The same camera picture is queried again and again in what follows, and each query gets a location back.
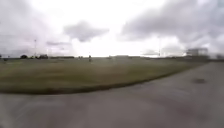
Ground grass field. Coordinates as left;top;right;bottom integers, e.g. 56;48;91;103
0;57;212;96

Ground grey concrete path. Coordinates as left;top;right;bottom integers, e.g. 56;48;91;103
0;61;224;128

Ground distant row of trees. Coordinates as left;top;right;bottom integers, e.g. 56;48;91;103
0;53;76;61

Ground tall pole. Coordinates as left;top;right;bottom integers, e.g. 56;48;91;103
33;38;38;58

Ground grey building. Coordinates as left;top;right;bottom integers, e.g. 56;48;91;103
185;47;210;60

